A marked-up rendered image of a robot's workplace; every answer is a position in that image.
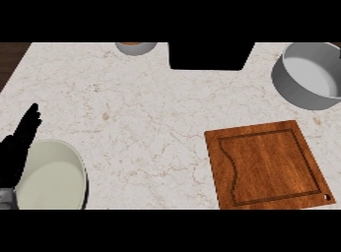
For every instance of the brown wooden cutting board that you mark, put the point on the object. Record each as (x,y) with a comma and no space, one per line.
(269,165)

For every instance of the black box appliance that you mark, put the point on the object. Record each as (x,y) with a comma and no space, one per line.
(210,55)

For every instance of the grey metal pot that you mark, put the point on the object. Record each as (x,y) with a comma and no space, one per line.
(308,77)

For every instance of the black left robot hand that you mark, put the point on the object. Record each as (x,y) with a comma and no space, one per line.
(18,141)

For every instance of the small grey bowl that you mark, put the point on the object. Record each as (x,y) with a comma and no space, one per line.
(135,48)

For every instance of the pale cream round plate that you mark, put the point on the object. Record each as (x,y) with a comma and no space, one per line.
(52,177)

